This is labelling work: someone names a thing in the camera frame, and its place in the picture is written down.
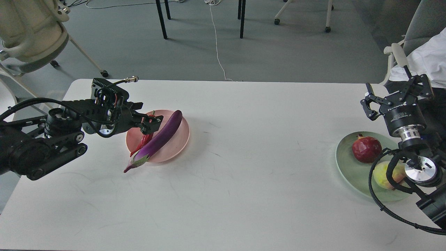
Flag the red pomegranate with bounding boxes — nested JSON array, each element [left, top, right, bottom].
[[352, 134, 382, 163]]

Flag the yellow green apple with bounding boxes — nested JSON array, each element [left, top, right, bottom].
[[373, 161, 406, 190]]

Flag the black table legs right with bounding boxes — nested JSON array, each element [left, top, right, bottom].
[[237, 0, 246, 39]]

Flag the white chair base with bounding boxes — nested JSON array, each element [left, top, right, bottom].
[[274, 0, 334, 33]]

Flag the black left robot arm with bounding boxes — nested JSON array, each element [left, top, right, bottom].
[[0, 77, 163, 181]]

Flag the black table legs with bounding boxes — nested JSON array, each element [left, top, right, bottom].
[[155, 0, 171, 40], [237, 0, 246, 39]]

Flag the white cloth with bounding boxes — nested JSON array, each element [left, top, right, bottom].
[[385, 29, 446, 89]]

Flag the white floor cable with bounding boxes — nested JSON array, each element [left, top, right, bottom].
[[204, 0, 233, 82]]

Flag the purple eggplant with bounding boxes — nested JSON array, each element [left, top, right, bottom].
[[124, 110, 183, 173]]

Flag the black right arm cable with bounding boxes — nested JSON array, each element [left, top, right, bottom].
[[368, 148, 446, 235]]

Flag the beige office chair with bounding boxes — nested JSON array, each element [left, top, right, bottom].
[[0, 0, 109, 98]]

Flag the pink plastic plate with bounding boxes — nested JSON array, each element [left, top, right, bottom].
[[126, 109, 190, 163]]

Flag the black table legs left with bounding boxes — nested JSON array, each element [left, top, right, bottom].
[[155, 0, 171, 40]]

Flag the red chili pepper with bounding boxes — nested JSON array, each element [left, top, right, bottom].
[[130, 133, 154, 157]]

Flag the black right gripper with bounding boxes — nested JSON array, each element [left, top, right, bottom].
[[360, 66, 435, 137]]

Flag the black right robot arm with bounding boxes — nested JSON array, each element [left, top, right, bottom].
[[360, 62, 445, 235]]

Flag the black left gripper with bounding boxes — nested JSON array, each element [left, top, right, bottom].
[[82, 78, 164, 138]]

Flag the grey office chair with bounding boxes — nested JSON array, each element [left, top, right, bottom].
[[380, 0, 446, 86]]

